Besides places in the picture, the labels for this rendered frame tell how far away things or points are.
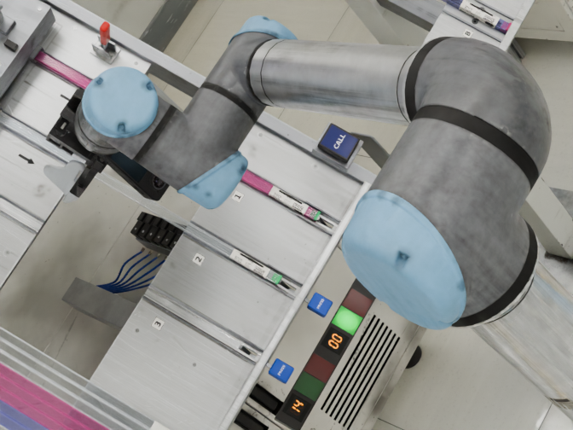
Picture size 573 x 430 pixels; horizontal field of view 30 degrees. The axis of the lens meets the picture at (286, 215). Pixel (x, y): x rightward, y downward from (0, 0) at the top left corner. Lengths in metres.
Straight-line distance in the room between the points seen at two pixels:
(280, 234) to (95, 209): 0.71
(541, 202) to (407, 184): 1.29
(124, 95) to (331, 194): 0.52
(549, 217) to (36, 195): 1.03
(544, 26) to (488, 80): 1.68
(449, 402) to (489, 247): 1.38
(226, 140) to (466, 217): 0.41
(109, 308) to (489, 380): 0.79
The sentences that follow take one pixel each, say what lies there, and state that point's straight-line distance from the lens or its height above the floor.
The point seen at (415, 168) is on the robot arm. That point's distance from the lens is 0.86.
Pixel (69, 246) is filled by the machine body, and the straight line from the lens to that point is 2.19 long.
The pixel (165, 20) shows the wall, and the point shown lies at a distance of 3.69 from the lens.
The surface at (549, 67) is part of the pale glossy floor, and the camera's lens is 2.63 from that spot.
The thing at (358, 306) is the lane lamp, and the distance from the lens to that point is 1.56.
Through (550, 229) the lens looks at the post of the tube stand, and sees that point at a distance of 2.17.
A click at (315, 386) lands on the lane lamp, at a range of 1.54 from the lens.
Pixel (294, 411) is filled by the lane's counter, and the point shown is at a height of 0.66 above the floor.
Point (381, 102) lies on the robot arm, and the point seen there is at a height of 1.14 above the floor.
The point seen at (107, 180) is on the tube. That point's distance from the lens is 1.58.
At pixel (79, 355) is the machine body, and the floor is 0.62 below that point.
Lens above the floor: 1.77
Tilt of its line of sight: 39 degrees down
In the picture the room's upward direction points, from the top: 47 degrees counter-clockwise
